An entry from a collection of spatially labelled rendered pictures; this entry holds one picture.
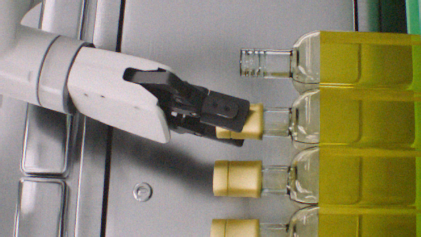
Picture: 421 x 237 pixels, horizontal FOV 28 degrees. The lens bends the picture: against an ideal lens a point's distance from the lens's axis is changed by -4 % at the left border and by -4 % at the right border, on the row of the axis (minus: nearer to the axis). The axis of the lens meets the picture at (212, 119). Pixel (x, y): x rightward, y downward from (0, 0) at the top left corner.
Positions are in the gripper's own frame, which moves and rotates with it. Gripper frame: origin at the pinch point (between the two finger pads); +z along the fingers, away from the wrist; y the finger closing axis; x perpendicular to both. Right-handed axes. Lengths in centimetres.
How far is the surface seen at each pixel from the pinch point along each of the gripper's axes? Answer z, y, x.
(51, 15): -25.9, -12.5, 11.0
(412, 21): 15.4, -2.8, 17.3
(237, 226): 4.3, 1.8, -10.1
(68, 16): -23.9, -12.5, 11.5
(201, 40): -7.3, -12.3, 12.6
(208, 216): -0.3, -12.6, -6.9
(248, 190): 4.1, 0.8, -6.3
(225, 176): 1.8, 1.5, -5.8
